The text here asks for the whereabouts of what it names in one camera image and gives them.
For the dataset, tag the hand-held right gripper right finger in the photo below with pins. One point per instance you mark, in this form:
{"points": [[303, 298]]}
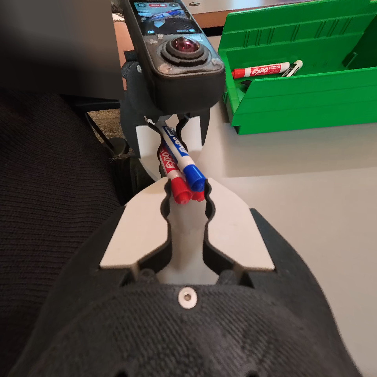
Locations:
{"points": [[238, 238]]}

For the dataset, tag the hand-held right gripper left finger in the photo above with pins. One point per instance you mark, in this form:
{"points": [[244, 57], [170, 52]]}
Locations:
{"points": [[135, 235]]}

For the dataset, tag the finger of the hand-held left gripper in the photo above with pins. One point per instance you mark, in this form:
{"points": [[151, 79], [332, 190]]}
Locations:
{"points": [[145, 141], [193, 132]]}

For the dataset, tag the blue dry-erase marker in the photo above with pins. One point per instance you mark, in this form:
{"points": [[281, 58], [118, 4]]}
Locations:
{"points": [[185, 165]]}

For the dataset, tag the red dry-erase marker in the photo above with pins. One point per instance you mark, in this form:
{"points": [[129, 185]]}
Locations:
{"points": [[198, 196], [170, 168], [259, 70]]}

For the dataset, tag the green plastic bin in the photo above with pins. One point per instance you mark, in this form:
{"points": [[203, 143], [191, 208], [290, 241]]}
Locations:
{"points": [[294, 103]]}

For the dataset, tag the black dry-erase marker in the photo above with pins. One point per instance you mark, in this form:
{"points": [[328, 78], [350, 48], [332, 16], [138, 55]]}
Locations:
{"points": [[293, 69]]}

